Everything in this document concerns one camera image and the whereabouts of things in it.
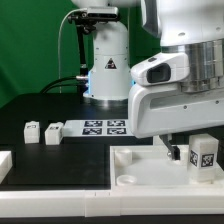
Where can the white front fence rail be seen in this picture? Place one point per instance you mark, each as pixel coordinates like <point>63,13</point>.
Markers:
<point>83,203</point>

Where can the white sheet with markers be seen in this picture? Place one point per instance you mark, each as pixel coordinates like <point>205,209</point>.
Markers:
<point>97,128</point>

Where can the black camera on stand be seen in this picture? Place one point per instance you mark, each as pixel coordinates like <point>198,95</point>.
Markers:
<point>85,21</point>

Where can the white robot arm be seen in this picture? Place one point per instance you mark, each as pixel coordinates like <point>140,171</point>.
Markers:
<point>182,87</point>

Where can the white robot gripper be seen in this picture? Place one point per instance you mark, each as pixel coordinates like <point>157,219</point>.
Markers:
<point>158,106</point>

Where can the white left fence piece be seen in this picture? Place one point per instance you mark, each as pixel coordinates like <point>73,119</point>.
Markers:
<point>5,164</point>

